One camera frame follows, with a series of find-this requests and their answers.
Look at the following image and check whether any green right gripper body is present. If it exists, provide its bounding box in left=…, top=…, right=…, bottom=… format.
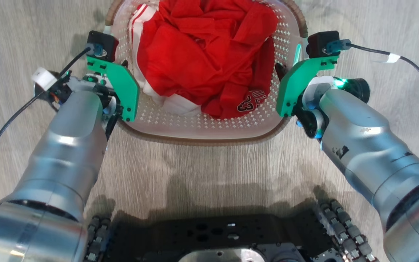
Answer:
left=276, top=55, right=340, bottom=118

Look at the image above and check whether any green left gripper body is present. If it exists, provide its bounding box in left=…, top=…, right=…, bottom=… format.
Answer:
left=83, top=56, right=140, bottom=123

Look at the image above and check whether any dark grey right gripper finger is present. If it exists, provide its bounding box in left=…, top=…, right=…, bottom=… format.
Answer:
left=275, top=63, right=288, bottom=83

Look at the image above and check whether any white plastic laundry basket brown rim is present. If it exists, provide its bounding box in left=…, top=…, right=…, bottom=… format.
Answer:
left=104, top=0, right=309, bottom=146

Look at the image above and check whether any white garment with red stripes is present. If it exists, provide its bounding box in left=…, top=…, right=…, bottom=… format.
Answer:
left=128, top=4, right=202, bottom=117

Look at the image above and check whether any red sports jersey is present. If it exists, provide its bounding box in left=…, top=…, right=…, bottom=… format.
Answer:
left=137, top=0, right=279, bottom=120

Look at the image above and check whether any black roller wheel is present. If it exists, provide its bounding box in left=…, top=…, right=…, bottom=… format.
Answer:
left=84, top=215, right=112, bottom=262
left=313, top=198, right=379, bottom=262

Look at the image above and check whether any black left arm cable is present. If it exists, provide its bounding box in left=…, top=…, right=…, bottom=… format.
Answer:
left=0, top=47, right=93, bottom=203

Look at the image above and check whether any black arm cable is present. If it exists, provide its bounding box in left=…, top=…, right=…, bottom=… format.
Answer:
left=0, top=47, right=93, bottom=203
left=348, top=43, right=419, bottom=132

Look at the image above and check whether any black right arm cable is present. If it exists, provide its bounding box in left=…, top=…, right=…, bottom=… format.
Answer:
left=348, top=43, right=419, bottom=132

